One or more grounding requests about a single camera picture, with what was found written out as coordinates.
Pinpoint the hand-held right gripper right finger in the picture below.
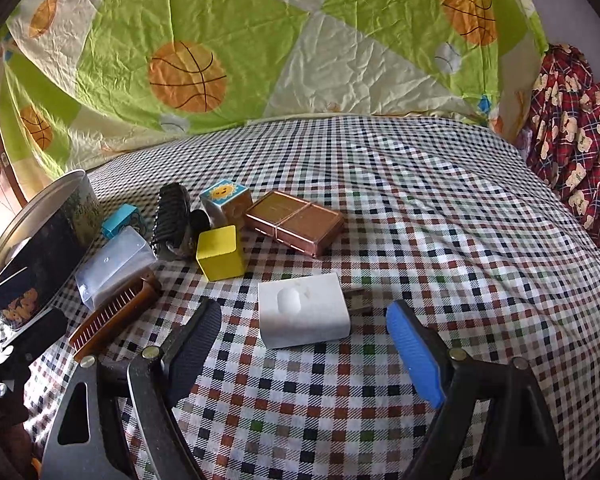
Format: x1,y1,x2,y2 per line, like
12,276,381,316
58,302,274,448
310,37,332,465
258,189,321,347
386,301,566,480

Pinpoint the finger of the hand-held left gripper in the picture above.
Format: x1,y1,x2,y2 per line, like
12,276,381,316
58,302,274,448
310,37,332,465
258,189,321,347
0,308,69,361

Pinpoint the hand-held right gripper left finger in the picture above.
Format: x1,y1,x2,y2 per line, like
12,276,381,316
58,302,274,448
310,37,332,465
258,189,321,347
42,299,224,480

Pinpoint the brown comb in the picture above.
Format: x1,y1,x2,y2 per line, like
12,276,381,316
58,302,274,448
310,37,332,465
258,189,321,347
68,270,162,362

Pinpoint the yellow wooden block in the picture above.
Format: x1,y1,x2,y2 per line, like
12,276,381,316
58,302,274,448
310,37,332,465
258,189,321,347
196,225,246,282

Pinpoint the round metal cookie tin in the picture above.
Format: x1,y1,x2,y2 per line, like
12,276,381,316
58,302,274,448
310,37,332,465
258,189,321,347
0,169,104,333

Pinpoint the silver foil packet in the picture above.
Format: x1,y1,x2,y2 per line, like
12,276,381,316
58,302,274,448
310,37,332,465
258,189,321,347
75,226,158,311

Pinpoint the white charger block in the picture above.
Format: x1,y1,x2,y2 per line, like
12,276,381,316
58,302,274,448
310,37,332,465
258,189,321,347
257,271,373,350

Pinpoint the black toy tire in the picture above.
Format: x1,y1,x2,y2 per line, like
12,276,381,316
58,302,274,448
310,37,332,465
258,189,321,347
150,183,211,261

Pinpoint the small blue toy block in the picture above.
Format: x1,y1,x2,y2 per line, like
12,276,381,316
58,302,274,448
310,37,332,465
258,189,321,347
101,203,146,239

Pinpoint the checked tablecloth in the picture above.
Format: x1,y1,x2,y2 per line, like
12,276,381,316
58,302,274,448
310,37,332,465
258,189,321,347
22,114,600,480

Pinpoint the sun print toy block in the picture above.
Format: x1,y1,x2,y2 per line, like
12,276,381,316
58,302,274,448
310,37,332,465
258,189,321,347
200,179,253,231

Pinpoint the red plaid bear cloth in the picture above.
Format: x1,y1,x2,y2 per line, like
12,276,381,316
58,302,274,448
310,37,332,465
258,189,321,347
515,44,600,251

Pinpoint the basketball print bed sheet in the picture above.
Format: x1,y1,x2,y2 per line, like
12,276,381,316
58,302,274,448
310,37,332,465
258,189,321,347
0,0,551,201

